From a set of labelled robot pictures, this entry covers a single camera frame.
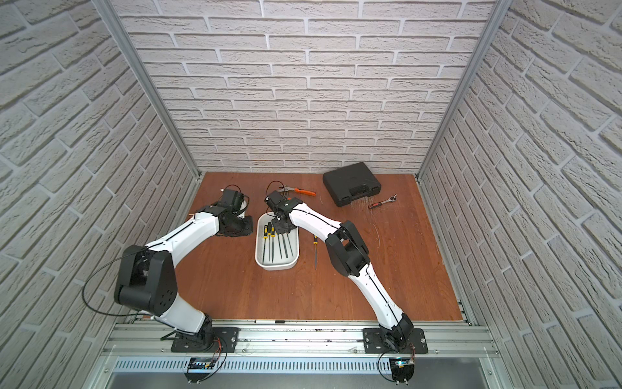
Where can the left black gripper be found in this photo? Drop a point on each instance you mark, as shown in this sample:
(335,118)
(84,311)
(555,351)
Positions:
(240,226)

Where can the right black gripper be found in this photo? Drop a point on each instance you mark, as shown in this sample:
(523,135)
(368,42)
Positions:
(278,226)

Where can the yellow black file two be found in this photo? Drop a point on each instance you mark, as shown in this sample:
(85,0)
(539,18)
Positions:
(272,240)

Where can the yellow black file one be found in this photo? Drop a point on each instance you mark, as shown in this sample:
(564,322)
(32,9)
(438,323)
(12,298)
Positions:
(264,242)

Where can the white plastic storage box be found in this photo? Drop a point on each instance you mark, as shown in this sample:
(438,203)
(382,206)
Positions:
(283,264)

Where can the yellow black file seven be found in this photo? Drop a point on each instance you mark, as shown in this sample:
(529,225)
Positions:
(315,252)

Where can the yellow black file four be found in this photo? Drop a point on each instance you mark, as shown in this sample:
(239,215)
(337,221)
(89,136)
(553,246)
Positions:
(280,247)

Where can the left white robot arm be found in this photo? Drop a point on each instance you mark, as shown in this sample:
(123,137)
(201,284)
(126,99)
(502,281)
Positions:
(147,281)

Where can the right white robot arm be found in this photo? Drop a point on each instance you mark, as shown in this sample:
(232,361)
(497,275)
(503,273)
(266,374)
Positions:
(349,256)

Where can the black plastic tool case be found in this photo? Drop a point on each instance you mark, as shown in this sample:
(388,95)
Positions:
(350,183)

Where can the orange black pliers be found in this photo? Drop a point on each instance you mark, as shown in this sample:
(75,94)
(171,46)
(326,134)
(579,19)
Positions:
(287,189)

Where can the left controller board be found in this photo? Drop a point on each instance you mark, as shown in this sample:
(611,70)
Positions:
(200,369)

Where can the controller board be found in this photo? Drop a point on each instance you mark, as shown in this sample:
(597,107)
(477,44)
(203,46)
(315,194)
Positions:
(200,369)
(402,370)

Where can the right controller board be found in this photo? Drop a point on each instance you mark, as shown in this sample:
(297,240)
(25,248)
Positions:
(402,370)

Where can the red handled ratchet wrench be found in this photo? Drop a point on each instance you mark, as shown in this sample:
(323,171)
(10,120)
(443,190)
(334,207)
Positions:
(375,205)

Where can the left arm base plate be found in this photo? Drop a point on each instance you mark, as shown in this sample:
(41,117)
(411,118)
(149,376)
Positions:
(206,341)

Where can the aluminium front rail frame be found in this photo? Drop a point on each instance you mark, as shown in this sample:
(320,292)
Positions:
(459,355)

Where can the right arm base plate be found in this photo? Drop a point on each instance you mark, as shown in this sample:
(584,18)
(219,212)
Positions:
(377,340)

